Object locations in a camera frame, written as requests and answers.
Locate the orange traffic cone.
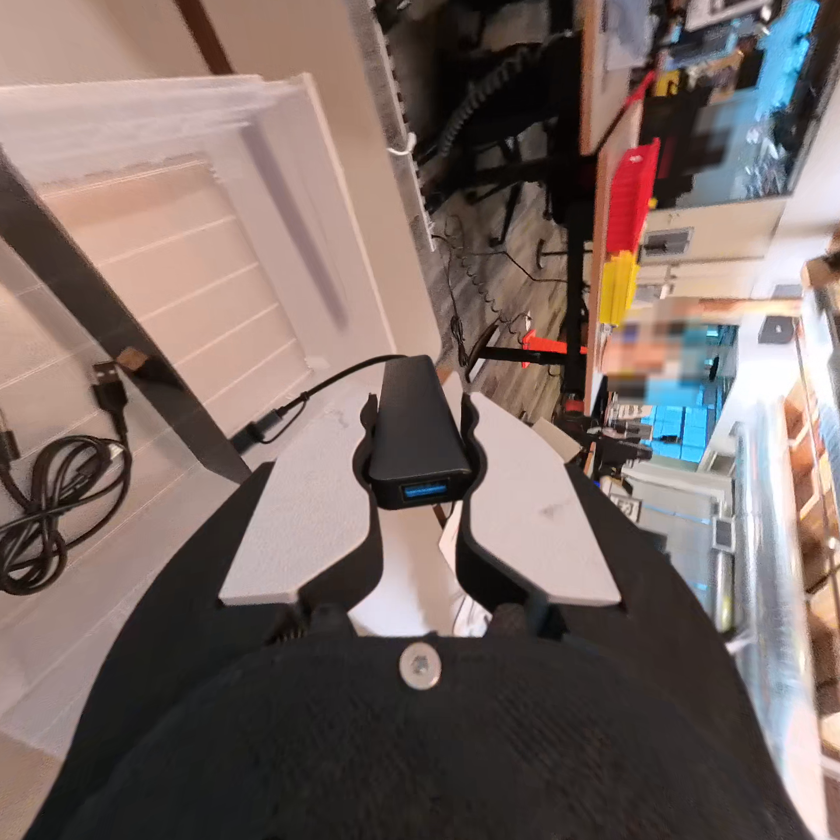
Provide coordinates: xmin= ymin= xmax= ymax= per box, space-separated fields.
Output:
xmin=521 ymin=330 xmax=588 ymax=358

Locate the black USB cable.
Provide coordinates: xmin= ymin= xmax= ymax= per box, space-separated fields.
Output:
xmin=0 ymin=360 xmax=133 ymax=597

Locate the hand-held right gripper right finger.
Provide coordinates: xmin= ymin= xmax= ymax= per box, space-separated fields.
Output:
xmin=455 ymin=391 xmax=622 ymax=616

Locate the white perforated strip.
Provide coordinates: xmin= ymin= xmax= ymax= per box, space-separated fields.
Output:
xmin=348 ymin=0 xmax=438 ymax=252

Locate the short black hub cable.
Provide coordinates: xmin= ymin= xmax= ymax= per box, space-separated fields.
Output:
xmin=230 ymin=354 xmax=411 ymax=455

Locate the clear plastic storage bin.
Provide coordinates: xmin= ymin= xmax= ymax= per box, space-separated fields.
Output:
xmin=0 ymin=72 xmax=442 ymax=756

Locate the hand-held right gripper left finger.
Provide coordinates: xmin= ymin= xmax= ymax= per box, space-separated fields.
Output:
xmin=218 ymin=392 xmax=385 ymax=616

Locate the black office chair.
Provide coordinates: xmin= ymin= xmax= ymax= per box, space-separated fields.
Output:
xmin=420 ymin=29 xmax=581 ymax=231

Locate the grey desk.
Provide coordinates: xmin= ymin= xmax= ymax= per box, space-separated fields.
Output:
xmin=0 ymin=0 xmax=395 ymax=840

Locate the stack of yellow bins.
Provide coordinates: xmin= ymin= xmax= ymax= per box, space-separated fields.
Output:
xmin=598 ymin=252 xmax=641 ymax=327

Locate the stack of red bins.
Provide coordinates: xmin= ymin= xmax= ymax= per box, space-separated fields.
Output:
xmin=607 ymin=138 xmax=661 ymax=255

